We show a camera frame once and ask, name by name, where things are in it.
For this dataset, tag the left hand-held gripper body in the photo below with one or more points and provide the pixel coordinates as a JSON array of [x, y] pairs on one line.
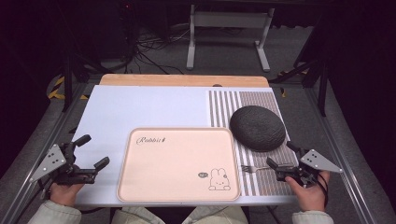
[[51, 160]]

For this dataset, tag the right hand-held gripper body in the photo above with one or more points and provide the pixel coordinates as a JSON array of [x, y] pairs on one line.
[[316, 161]]

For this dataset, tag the silver metal fork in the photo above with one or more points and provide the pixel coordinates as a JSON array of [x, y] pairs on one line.
[[249, 169]]

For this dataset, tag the person's right hand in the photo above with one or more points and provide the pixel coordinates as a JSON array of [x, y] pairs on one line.
[[309, 197]]

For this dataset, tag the person's left hand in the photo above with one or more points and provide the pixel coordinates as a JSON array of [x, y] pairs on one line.
[[64, 194]]

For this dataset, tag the dark grey round plate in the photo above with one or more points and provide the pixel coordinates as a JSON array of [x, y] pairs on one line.
[[257, 128]]

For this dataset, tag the yellow and black floor tape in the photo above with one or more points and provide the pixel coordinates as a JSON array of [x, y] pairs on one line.
[[56, 88]]

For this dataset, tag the person's legs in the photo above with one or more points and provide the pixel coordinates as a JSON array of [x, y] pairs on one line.
[[134, 216]]

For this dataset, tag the black tripod stand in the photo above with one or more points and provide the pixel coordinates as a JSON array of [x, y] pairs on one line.
[[322, 84], [67, 81]]

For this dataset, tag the white table cover sheet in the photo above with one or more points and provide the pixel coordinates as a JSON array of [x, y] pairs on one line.
[[140, 105]]

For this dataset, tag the pink tray with rabbit print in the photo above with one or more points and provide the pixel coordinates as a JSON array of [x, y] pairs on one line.
[[174, 168]]

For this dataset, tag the grey striped placemat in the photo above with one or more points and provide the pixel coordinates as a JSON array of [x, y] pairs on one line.
[[224, 105]]

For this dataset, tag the white metal stand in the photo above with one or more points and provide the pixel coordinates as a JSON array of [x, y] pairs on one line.
[[229, 20]]

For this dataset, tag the aluminium frame rail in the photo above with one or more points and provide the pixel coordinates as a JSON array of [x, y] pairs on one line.
[[37, 146], [336, 146]]

